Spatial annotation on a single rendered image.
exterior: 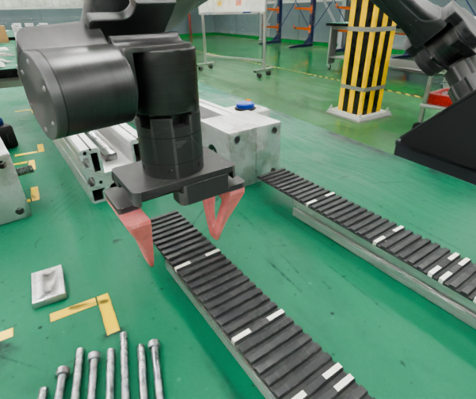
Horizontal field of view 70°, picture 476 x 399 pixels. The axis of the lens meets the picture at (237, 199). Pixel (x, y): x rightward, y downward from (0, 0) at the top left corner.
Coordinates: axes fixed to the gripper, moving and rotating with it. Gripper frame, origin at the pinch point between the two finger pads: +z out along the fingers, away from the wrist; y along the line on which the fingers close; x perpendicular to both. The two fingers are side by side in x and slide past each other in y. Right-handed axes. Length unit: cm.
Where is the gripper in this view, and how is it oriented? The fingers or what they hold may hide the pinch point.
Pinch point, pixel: (183, 243)
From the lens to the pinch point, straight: 37.4
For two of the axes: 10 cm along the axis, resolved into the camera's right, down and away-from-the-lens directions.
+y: -8.2, 2.9, -4.9
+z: 0.2, 8.7, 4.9
